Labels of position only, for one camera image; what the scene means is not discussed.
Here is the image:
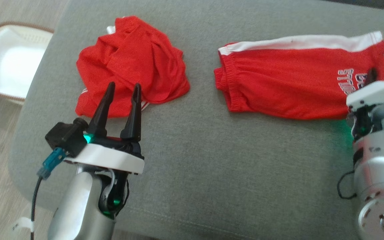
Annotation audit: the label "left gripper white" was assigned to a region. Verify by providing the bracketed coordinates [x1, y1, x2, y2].
[64, 82, 145, 175]

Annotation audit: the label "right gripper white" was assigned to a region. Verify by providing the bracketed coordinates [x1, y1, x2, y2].
[346, 68, 384, 110]

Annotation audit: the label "red shirt with white trim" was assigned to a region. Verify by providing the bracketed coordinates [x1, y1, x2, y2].
[75, 16, 191, 119]

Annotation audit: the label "red shorts with white band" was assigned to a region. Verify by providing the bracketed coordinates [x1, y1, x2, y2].
[214, 31, 384, 120]

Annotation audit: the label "white laundry basket brown rim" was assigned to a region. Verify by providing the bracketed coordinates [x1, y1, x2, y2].
[0, 22, 55, 105]

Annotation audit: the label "grey fabric sofa seat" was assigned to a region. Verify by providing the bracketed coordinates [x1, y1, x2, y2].
[8, 0, 384, 240]

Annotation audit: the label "black cable with teal connector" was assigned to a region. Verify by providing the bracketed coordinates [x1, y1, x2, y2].
[30, 148, 67, 240]

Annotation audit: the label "white cable label tag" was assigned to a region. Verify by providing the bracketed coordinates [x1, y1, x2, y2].
[11, 217, 34, 234]

